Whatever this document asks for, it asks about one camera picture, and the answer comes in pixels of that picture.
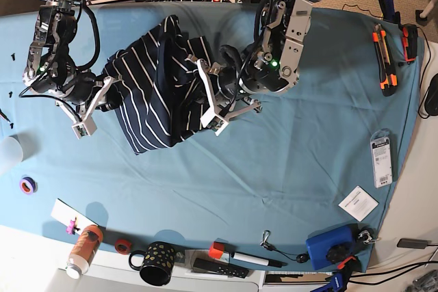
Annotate red tape roll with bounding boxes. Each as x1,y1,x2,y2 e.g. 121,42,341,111
114,238,132,255

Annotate metal carabiner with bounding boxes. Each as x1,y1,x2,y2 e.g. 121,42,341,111
260,230,271,249

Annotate orange black utility knife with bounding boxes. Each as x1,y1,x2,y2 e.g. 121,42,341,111
372,24,398,97

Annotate blue box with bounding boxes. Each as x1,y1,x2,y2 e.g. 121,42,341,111
305,225,357,271

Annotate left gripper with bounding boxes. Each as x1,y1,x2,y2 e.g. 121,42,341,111
185,44,261,135

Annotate blue black clamp top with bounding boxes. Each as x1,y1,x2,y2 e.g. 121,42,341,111
378,0,401,25

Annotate translucent plastic cup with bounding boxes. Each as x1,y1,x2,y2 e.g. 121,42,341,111
0,136,23,175

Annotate black remote control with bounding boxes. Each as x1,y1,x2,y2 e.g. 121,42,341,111
193,258,250,278

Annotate white square card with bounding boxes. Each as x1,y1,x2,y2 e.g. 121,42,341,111
338,186,378,222

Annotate navy white striped t-shirt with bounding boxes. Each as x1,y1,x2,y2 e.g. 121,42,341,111
102,14,212,155

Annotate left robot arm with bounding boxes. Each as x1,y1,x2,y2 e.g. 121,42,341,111
188,0,320,135

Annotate clear plastic blister pack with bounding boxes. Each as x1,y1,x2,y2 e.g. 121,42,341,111
370,129,393,189

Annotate black power adapter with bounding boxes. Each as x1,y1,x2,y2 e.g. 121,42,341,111
396,238,429,250

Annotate blue clamp bottom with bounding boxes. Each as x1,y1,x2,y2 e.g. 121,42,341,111
316,256,361,292

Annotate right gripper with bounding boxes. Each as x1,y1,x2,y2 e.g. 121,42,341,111
55,72,120,139

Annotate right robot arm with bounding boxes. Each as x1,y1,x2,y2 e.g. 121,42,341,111
19,0,117,138

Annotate pink clip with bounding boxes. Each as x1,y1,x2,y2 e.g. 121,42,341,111
66,220,77,235

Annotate black mug gold leaves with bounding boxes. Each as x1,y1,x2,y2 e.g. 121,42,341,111
128,241,177,287

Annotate red orange cube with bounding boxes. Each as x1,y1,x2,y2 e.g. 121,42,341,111
208,241,225,259

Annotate teal table cloth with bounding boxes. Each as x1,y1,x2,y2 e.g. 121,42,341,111
1,9,422,254

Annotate purple tape roll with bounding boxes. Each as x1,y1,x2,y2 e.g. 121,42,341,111
19,176,37,195

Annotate white paper sheet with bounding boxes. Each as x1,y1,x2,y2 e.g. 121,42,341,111
51,199,96,234

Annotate black round object right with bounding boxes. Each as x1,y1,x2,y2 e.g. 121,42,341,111
424,74,438,116

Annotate orange black tool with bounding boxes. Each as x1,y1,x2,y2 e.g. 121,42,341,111
402,24,418,63

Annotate white black marker pen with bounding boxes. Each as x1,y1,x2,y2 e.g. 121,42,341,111
230,252,286,268

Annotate orange bottle white cap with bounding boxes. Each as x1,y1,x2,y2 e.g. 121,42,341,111
66,225,103,279

